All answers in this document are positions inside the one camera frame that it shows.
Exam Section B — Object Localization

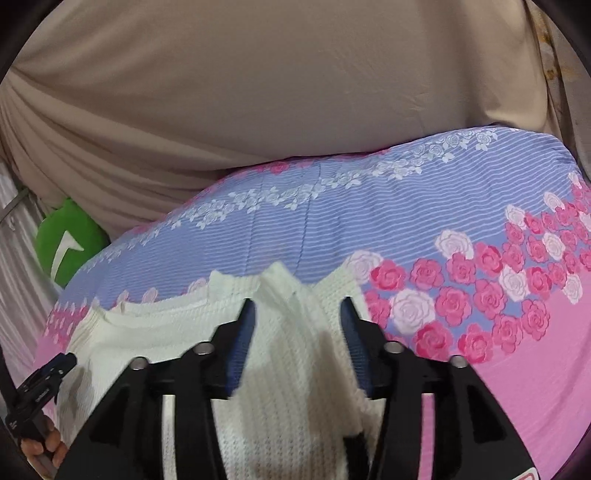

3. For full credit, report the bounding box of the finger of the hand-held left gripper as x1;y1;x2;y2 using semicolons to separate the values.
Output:
21;353;77;401

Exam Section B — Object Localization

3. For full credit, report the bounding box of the pink floral bed sheet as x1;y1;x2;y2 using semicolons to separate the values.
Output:
34;127;591;480

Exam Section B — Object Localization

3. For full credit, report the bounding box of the beige draped cloth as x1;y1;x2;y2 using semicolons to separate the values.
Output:
0;0;561;241

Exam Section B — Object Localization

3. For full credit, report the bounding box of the person's left hand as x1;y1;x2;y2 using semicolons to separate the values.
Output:
23;415;66;472

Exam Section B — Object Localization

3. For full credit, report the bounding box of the white red navy knit sweater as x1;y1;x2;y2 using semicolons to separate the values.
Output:
55;262;384;480

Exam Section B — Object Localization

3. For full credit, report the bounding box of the green plush pillow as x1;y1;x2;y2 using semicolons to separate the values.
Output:
36;198;112;289

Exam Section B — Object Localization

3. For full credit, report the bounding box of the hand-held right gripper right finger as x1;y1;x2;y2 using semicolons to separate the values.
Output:
339;298;532;480

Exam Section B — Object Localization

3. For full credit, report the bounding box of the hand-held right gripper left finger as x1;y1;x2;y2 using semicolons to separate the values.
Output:
55;299;257;480

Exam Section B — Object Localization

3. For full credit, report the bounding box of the silver curtain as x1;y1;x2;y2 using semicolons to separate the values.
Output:
0;161;61;384

